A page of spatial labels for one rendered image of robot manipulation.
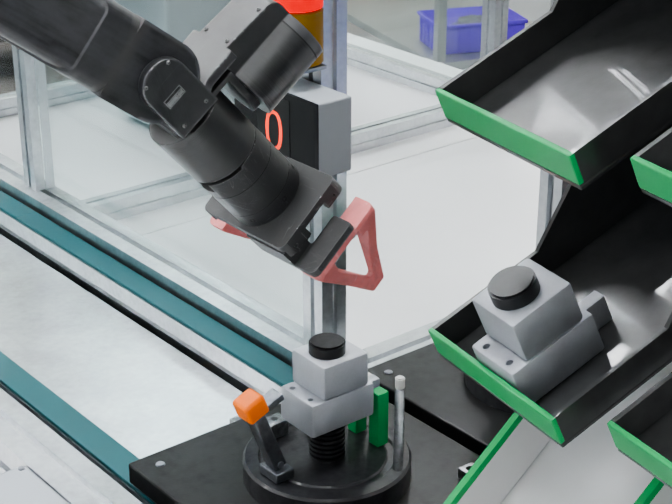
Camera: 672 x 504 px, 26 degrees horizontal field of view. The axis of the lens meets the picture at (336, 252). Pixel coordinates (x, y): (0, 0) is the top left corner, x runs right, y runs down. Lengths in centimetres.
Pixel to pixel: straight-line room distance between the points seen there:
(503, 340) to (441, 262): 101
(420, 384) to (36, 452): 35
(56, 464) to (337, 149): 37
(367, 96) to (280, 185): 149
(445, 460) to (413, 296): 56
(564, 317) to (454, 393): 49
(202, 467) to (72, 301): 47
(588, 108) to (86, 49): 31
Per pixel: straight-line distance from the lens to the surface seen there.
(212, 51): 100
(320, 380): 115
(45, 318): 163
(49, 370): 152
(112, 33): 92
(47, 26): 91
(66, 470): 129
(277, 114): 130
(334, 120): 128
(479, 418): 131
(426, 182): 214
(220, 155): 100
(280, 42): 101
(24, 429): 134
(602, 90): 86
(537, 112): 86
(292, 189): 105
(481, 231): 198
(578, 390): 88
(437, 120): 236
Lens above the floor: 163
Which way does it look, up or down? 24 degrees down
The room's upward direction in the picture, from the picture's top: straight up
